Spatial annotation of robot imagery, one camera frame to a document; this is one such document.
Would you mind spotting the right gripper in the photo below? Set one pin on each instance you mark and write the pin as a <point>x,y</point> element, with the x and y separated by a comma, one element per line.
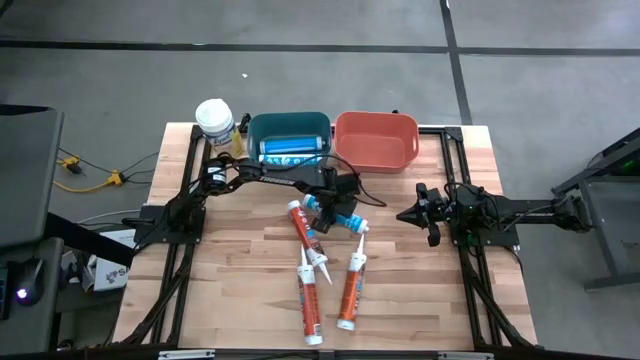
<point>431,215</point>

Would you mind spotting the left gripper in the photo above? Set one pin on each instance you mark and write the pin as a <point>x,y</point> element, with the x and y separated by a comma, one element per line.
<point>325,187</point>

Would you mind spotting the blue silicone tube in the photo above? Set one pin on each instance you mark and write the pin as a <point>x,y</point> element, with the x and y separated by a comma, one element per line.
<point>285,160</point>
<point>355,222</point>
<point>292,145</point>

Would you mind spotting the orange sealant tube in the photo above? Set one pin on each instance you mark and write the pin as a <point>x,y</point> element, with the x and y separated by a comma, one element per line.
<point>302,227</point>
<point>350,290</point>
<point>310,305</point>

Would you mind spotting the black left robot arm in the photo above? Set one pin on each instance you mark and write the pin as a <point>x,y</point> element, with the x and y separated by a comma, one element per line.
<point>270,180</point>

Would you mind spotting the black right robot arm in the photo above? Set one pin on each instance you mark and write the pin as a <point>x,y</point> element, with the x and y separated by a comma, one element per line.
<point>530,210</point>

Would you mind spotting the Lysol wipes canister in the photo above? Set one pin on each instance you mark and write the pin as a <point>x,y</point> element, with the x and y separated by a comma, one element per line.
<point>215,120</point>

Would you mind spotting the orange plastic bin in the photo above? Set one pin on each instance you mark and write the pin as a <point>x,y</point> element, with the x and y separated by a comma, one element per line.
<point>375,150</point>

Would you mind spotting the teal plastic bin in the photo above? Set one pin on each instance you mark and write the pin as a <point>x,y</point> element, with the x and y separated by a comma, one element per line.
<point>290,125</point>

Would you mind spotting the dark grey metal cart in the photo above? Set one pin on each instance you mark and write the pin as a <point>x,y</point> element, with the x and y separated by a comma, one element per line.
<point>605,225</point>

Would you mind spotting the white cardboard box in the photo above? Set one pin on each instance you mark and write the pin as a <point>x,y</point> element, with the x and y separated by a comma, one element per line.
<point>112,275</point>

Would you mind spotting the black diagonal bar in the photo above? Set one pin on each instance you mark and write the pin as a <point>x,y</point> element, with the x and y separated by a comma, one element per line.
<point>90,240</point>

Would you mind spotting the dark grey desk panel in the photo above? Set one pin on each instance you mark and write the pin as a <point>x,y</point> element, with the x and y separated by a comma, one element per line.
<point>30,175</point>

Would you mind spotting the black computer mouse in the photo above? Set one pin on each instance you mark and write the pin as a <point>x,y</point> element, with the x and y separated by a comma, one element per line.
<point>30,280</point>

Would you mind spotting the grey desk top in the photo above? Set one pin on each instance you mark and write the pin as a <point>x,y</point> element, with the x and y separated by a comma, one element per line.
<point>30,330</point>

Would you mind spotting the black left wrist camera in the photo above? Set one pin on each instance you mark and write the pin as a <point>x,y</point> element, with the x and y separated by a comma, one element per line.
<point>348,187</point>

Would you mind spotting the black aluminium table frame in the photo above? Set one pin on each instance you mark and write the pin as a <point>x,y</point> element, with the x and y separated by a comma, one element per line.
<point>454,134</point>

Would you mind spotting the silver bracket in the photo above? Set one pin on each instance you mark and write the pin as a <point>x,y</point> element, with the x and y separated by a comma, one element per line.
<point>186,355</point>
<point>466,356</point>

